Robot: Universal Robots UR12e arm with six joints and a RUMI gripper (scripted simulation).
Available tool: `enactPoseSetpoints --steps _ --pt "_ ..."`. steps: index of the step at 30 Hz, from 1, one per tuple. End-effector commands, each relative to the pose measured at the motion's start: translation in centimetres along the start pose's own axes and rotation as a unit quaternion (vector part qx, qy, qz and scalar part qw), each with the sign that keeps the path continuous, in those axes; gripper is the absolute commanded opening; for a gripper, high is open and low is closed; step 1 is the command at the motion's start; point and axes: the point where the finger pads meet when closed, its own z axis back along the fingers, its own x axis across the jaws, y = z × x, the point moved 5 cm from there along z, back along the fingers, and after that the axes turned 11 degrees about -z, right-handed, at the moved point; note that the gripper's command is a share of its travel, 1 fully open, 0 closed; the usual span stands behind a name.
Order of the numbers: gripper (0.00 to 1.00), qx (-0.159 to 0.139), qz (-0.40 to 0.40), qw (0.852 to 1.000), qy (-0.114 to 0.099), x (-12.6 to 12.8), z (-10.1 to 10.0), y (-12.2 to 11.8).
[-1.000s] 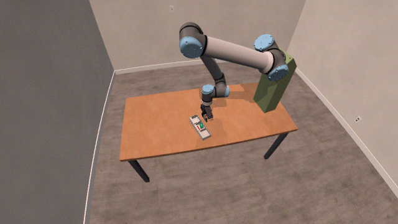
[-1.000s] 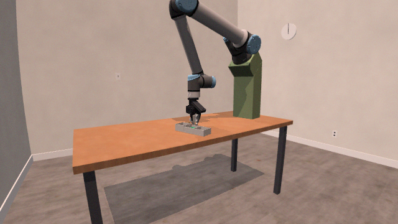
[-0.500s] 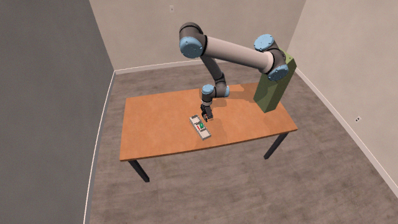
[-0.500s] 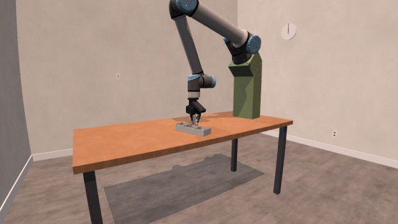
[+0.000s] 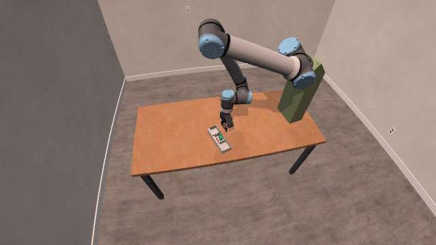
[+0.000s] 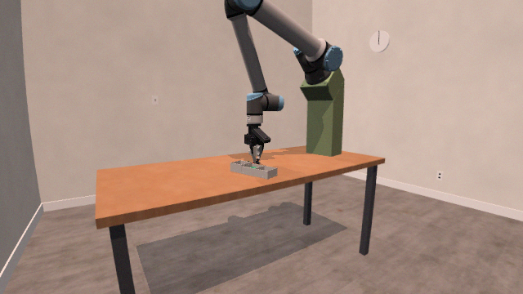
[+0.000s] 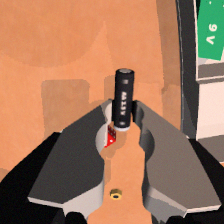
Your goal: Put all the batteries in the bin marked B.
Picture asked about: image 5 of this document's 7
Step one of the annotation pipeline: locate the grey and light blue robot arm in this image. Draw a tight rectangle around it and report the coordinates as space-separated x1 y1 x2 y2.
198 18 316 128

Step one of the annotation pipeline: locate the white rack of labelled bins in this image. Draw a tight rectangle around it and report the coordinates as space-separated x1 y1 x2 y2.
207 125 232 154

